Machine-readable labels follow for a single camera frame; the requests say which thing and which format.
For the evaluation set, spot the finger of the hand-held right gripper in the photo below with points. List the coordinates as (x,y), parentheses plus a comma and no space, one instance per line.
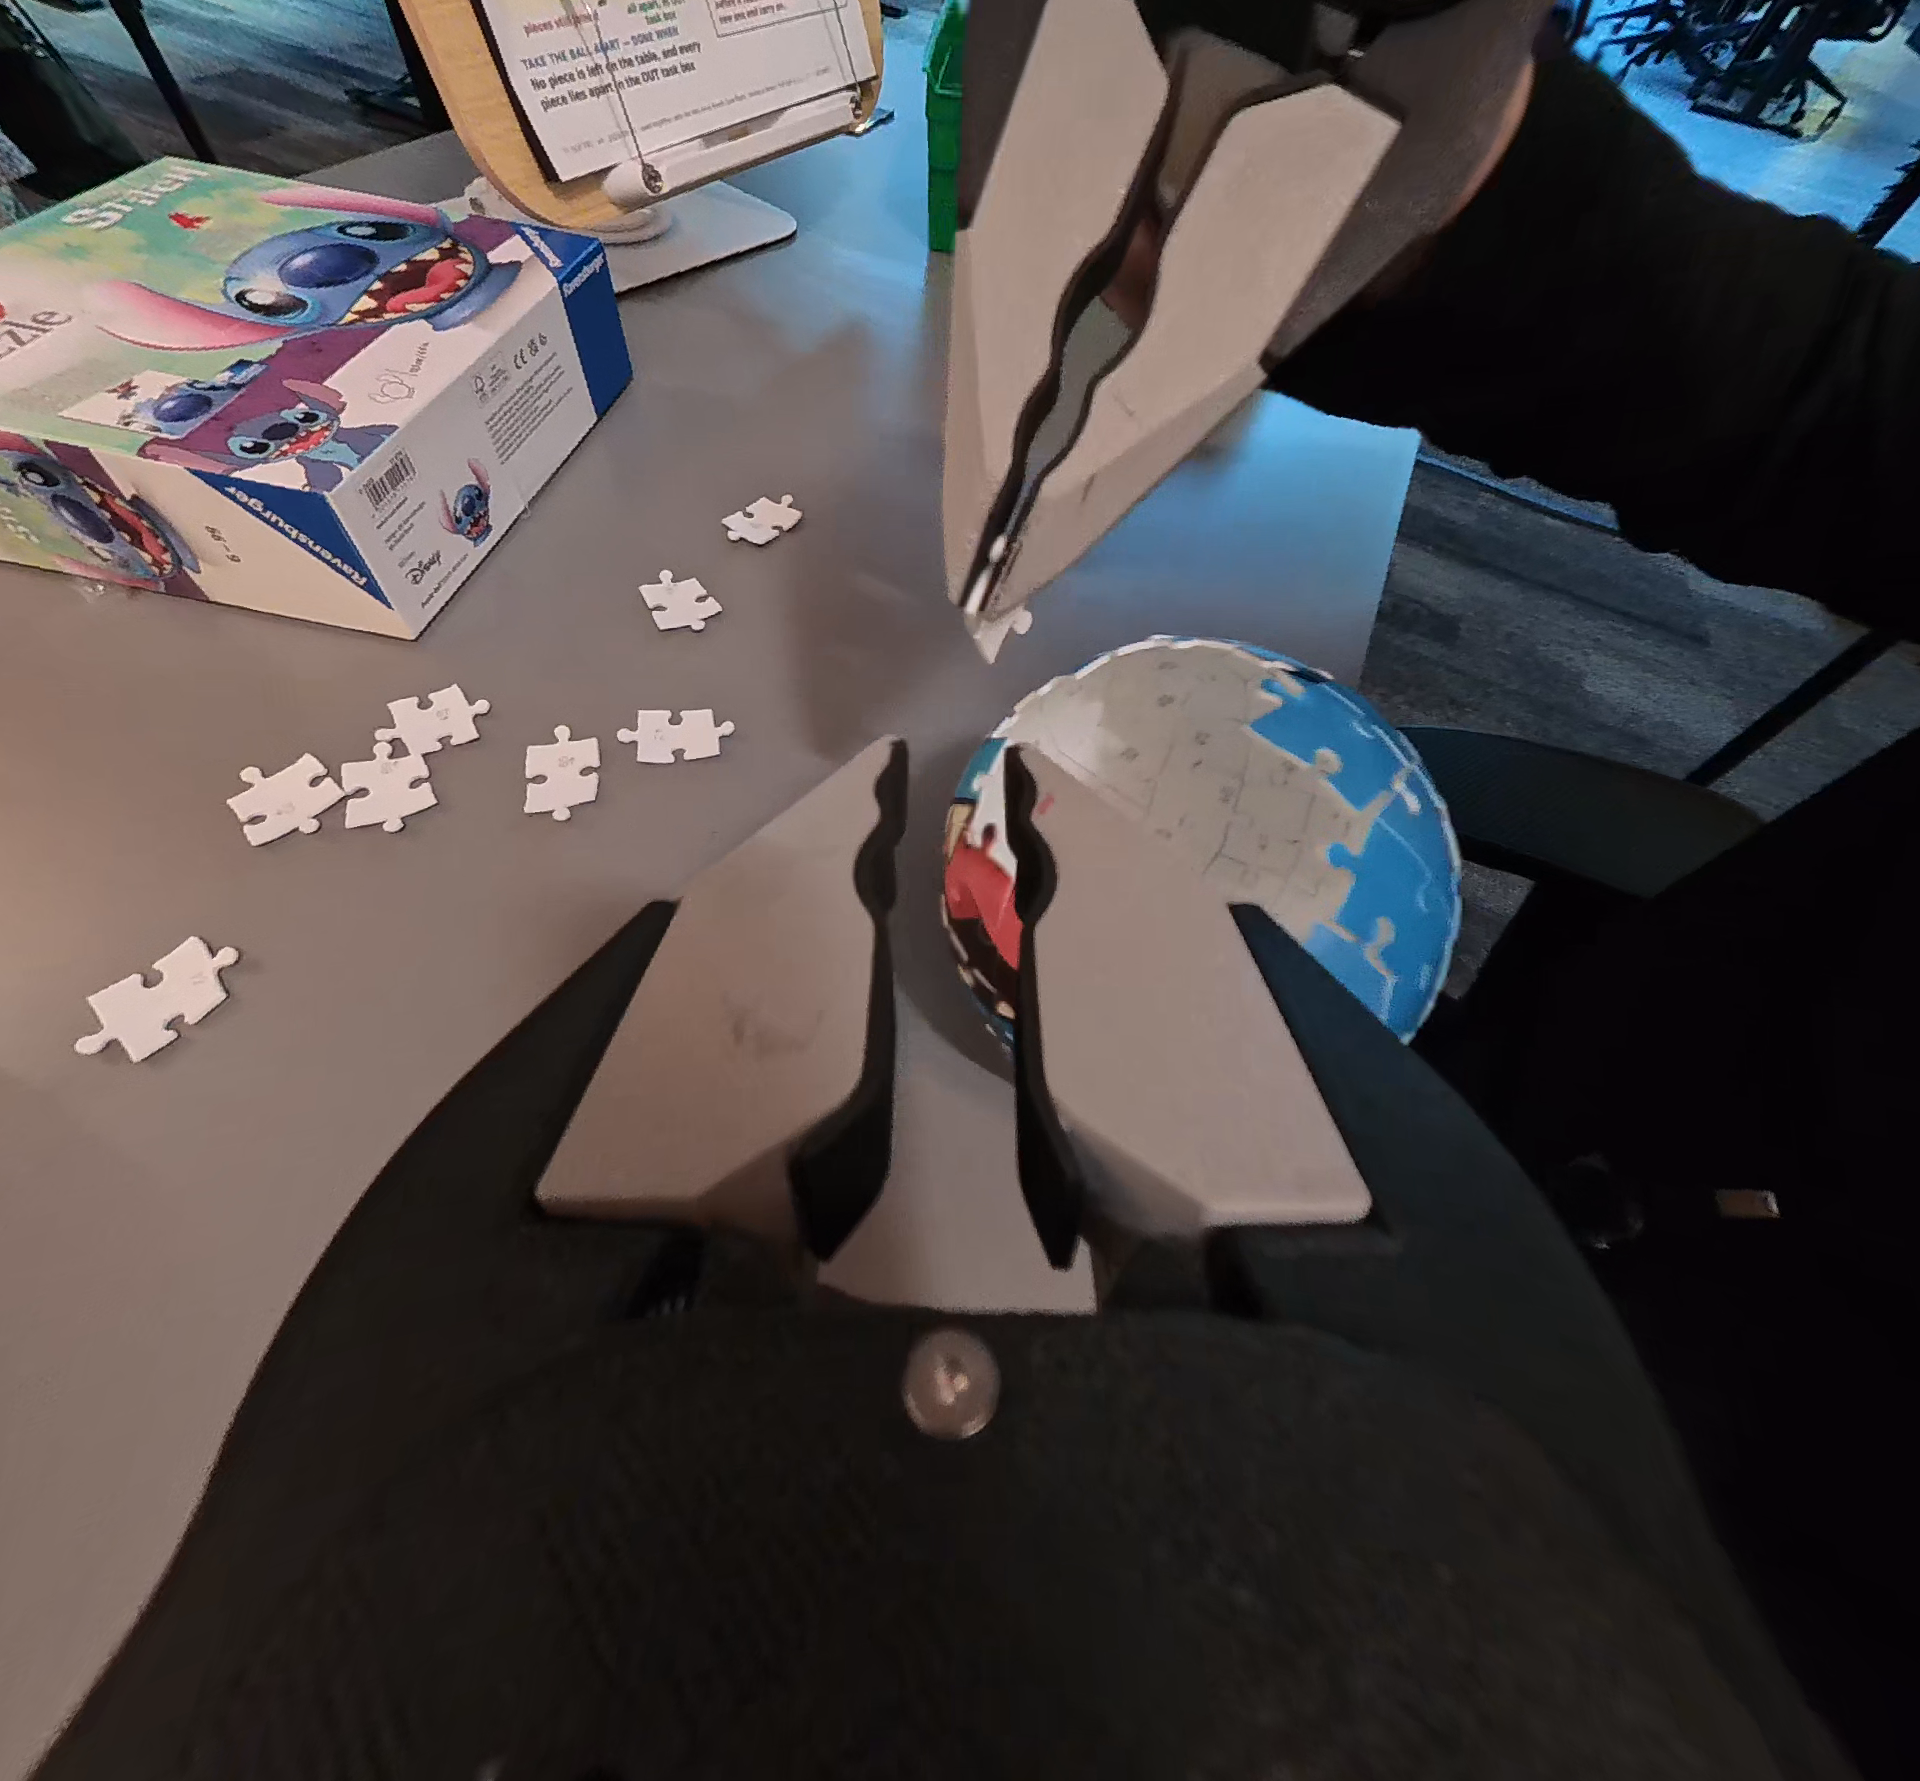
(1260,252)
(1034,191)

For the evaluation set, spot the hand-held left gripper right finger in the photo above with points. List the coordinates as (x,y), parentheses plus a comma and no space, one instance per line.
(1186,1061)

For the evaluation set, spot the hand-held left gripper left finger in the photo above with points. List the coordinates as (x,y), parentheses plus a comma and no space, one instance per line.
(734,1030)

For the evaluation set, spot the blue puzzle ball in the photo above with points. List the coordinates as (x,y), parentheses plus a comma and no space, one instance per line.
(1229,761)

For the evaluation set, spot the white puzzle pieces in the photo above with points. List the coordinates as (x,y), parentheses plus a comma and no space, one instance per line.
(562,774)

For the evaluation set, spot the white curved jigsaw piece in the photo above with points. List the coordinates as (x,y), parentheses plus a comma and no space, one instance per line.
(994,635)

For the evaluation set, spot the person's right forearm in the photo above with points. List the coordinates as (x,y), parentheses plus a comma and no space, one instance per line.
(1650,355)

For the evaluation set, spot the cartoon printed puzzle box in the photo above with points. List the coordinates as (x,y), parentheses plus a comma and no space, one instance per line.
(299,418)

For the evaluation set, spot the person's right hand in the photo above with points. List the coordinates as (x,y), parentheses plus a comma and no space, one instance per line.
(1143,273)

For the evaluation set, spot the green plastic crate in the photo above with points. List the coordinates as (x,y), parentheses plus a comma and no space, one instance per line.
(946,133)

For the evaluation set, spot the instruction paper sheet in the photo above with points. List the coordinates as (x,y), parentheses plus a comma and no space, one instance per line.
(644,11)

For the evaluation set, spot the black badge reel clip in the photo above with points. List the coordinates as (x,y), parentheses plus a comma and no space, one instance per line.
(1749,1203)

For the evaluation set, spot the wooden document stand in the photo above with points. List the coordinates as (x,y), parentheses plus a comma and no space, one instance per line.
(436,42)

